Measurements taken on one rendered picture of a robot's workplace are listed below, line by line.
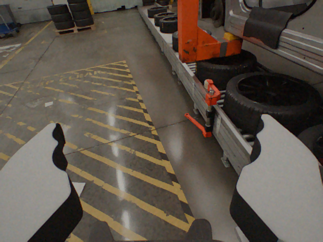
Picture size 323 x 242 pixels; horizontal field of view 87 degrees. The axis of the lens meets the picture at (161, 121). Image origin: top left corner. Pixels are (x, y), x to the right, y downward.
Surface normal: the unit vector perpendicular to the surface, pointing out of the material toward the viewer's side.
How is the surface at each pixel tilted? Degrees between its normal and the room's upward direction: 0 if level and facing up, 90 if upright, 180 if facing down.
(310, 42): 93
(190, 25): 90
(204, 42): 90
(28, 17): 90
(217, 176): 0
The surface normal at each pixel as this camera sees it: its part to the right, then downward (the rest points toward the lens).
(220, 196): -0.09, -0.76
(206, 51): 0.18, 0.62
